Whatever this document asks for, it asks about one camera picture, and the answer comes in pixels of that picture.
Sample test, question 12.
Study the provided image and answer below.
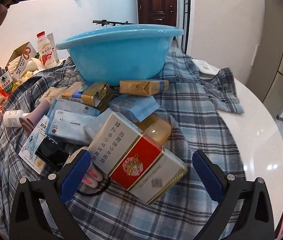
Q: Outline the blue gold cigarette box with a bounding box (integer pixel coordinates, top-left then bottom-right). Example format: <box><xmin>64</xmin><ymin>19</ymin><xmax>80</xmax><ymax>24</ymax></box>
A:
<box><xmin>61</xmin><ymin>82</ymin><xmax>111</xmax><ymax>107</ymax></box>

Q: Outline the Raison blue white box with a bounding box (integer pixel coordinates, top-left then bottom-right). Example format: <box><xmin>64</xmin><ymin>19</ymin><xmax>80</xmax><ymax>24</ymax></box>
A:
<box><xmin>18</xmin><ymin>115</ymin><xmax>49</xmax><ymax>176</ymax></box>

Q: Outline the amber soap bar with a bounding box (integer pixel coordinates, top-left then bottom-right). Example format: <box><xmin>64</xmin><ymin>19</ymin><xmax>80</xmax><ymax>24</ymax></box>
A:
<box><xmin>135</xmin><ymin>114</ymin><xmax>172</xmax><ymax>145</ymax></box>

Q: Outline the cream patterned box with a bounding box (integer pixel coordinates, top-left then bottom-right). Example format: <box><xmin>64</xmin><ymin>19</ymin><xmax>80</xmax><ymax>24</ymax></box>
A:
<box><xmin>39</xmin><ymin>87</ymin><xmax>67</xmax><ymax>105</ymax></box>

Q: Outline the beige refrigerator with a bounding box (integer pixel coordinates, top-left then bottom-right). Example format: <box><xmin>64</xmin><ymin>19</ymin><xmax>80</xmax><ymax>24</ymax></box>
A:
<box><xmin>247</xmin><ymin>0</ymin><xmax>283</xmax><ymax>118</ymax></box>

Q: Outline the black folding e-bike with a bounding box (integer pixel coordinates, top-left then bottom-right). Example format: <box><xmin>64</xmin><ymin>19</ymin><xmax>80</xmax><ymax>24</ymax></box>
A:
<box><xmin>92</xmin><ymin>19</ymin><xmax>132</xmax><ymax>27</ymax></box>

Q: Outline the blue plastic basin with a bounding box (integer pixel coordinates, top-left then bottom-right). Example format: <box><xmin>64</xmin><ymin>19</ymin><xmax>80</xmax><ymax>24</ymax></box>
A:
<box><xmin>56</xmin><ymin>24</ymin><xmax>184</xmax><ymax>86</ymax></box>

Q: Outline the white lotion bottle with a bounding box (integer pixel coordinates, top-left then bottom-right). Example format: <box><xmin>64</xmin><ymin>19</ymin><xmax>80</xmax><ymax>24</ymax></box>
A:
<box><xmin>3</xmin><ymin>110</ymin><xmax>28</xmax><ymax>128</ymax></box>

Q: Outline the light blue tissue pack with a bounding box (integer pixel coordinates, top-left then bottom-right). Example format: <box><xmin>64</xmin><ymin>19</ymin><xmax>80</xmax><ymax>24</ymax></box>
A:
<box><xmin>109</xmin><ymin>94</ymin><xmax>160</xmax><ymax>122</ymax></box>

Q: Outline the white paper with QR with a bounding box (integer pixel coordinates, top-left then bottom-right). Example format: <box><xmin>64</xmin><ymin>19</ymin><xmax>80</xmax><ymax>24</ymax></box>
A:
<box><xmin>192</xmin><ymin>59</ymin><xmax>219</xmax><ymax>76</ymax></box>

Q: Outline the gold wrapped packet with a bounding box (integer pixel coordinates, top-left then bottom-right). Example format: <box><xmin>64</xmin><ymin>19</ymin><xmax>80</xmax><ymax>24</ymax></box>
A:
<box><xmin>119</xmin><ymin>80</ymin><xmax>169</xmax><ymax>96</ymax></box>

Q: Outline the strawberry milk bottle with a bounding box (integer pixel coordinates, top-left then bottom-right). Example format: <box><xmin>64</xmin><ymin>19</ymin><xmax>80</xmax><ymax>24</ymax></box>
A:
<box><xmin>37</xmin><ymin>31</ymin><xmax>59</xmax><ymax>69</ymax></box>

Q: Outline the blue plaid cloth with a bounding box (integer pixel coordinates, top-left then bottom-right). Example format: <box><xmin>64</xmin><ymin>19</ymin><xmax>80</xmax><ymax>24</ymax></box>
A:
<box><xmin>0</xmin><ymin>52</ymin><xmax>244</xmax><ymax>239</ymax></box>

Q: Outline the dark wooden door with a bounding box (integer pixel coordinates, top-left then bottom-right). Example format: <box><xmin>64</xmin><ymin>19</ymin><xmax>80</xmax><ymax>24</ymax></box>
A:
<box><xmin>137</xmin><ymin>0</ymin><xmax>177</xmax><ymax>27</ymax></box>

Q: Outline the green white paper cup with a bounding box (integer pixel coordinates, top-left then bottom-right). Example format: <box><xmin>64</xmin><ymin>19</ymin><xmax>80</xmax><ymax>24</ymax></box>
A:
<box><xmin>0</xmin><ymin>67</ymin><xmax>14</xmax><ymax>94</ymax></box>

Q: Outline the red white cigarette carton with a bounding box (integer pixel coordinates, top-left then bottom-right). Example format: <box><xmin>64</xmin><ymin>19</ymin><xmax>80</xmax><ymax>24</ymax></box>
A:
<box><xmin>88</xmin><ymin>112</ymin><xmax>188</xmax><ymax>205</ymax></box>

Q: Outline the grey clear small box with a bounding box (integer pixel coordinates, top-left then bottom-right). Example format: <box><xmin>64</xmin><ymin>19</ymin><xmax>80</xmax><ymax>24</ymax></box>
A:
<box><xmin>84</xmin><ymin>108</ymin><xmax>113</xmax><ymax>141</ymax></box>

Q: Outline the pink rolled mat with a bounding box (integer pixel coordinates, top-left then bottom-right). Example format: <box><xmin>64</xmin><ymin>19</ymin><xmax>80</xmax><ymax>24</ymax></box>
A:
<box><xmin>19</xmin><ymin>100</ymin><xmax>50</xmax><ymax>135</ymax></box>

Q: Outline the black small box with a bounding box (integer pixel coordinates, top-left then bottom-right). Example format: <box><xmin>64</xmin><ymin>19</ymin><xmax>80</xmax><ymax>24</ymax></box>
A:
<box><xmin>35</xmin><ymin>137</ymin><xmax>69</xmax><ymax>172</ymax></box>

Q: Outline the open cardboard box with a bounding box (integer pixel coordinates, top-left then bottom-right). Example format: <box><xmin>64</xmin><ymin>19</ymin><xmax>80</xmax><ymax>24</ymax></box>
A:
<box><xmin>7</xmin><ymin>42</ymin><xmax>37</xmax><ymax>82</ymax></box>

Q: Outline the light blue wipes pack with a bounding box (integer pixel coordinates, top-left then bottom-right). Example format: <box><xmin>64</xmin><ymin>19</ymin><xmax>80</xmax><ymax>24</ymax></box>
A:
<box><xmin>46</xmin><ymin>99</ymin><xmax>100</xmax><ymax>146</ymax></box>

